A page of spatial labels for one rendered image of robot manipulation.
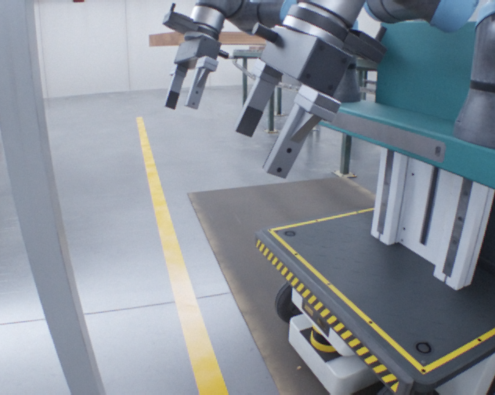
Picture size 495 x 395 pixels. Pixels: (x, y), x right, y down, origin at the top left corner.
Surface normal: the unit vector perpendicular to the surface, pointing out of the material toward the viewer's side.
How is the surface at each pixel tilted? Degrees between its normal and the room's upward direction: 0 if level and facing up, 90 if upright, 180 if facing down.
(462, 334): 0
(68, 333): 90
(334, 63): 98
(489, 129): 72
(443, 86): 90
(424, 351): 0
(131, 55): 91
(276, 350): 0
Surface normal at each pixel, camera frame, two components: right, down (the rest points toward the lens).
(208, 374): 0.00, -0.93
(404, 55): -0.92, 0.14
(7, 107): 0.29, 0.36
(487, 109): -0.75, -0.06
